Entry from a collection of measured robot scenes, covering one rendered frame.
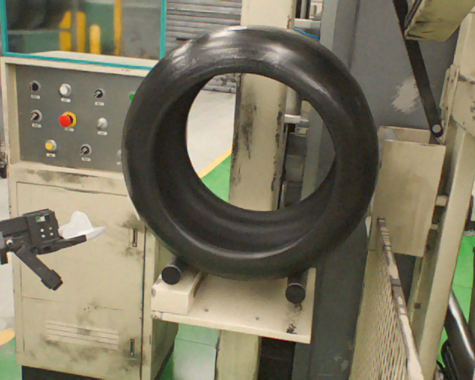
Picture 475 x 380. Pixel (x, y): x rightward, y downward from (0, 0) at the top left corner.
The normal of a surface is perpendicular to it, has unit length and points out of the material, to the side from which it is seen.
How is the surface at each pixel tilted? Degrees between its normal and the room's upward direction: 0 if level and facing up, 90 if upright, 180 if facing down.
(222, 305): 0
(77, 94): 90
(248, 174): 90
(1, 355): 0
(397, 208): 90
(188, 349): 0
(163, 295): 90
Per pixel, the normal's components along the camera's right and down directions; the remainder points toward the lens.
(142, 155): -0.35, 0.26
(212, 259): -0.22, 0.45
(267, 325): 0.07, -0.95
